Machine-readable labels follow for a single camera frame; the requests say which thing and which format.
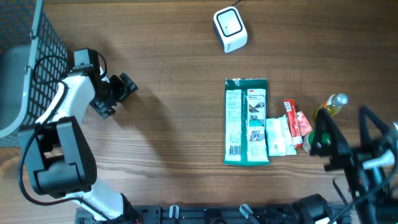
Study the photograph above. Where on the green foil packet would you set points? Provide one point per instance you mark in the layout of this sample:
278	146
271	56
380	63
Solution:
245	104

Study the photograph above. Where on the red tissue pack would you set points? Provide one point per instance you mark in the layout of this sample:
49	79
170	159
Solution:
303	123

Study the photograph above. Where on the teal white wipes pack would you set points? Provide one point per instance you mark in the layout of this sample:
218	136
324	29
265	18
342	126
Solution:
279	138

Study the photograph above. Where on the yellow oil bottle silver cap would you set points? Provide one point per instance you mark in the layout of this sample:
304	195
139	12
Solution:
333	105

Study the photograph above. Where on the grey plastic mesh basket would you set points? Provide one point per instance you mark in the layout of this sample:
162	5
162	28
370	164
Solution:
31	52

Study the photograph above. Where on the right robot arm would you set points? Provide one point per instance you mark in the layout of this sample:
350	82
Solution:
369	169

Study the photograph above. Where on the white barcode scanner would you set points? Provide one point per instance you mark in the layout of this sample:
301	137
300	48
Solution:
230	29

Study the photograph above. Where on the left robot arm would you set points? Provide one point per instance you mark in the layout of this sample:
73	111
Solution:
57	164

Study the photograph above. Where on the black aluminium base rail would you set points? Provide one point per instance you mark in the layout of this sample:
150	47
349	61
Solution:
277	213

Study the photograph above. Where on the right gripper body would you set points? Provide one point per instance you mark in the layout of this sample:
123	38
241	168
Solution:
375	168

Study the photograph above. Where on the red white snack packet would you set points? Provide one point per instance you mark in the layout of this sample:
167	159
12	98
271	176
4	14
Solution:
293	123

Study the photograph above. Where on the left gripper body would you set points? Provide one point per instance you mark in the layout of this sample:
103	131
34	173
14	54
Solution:
114	91

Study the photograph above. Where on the green lid jar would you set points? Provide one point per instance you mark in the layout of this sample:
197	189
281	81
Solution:
308	140

